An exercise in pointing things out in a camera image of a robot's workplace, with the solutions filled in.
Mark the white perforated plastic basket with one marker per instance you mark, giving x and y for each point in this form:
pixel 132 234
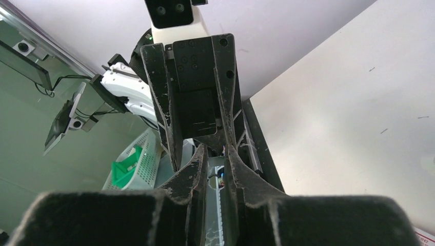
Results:
pixel 136 167

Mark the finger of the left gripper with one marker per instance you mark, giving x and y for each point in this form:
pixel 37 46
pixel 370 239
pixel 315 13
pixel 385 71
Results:
pixel 156 67
pixel 231 129

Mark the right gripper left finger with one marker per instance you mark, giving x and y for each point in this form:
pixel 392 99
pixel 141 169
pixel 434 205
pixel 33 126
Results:
pixel 172 214

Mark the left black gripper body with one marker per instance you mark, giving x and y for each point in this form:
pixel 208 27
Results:
pixel 192 75

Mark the red white staple box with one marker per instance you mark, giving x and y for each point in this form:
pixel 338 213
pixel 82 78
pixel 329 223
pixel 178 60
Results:
pixel 424 238

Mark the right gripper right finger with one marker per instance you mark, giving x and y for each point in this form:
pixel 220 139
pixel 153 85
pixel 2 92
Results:
pixel 257 213

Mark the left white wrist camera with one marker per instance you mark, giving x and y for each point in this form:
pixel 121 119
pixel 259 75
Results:
pixel 176 20

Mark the green plastic piece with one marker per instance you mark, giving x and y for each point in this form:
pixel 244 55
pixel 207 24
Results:
pixel 122 171

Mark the grey wall bracket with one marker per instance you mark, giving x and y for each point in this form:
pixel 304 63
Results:
pixel 67 119

